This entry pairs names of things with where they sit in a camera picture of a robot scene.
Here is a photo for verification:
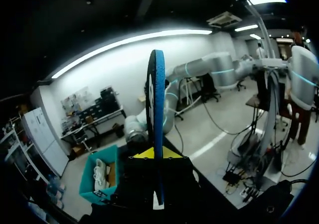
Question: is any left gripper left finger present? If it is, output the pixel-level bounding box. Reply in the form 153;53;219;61
112;146;157;205

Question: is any white shoe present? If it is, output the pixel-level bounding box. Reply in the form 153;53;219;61
93;158;111;189

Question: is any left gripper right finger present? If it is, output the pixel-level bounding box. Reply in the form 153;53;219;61
161;145;205;205

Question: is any blue and black insole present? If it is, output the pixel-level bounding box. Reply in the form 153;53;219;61
145;49;166;206

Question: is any teal box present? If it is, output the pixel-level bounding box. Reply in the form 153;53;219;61
79;144;119;206

